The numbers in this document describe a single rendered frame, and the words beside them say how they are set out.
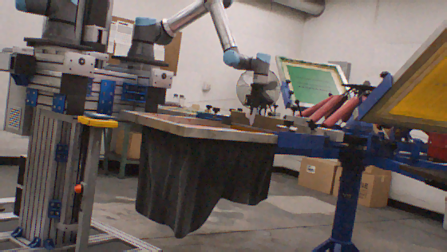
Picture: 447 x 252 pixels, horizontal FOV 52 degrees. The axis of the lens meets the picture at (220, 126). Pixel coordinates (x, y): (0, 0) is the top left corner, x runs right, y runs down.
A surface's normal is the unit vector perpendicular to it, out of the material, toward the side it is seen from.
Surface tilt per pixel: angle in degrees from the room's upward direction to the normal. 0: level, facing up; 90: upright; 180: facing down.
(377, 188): 90
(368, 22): 90
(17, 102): 90
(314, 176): 91
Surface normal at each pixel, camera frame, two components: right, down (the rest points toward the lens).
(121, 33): 0.60, 0.11
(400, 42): -0.79, -0.08
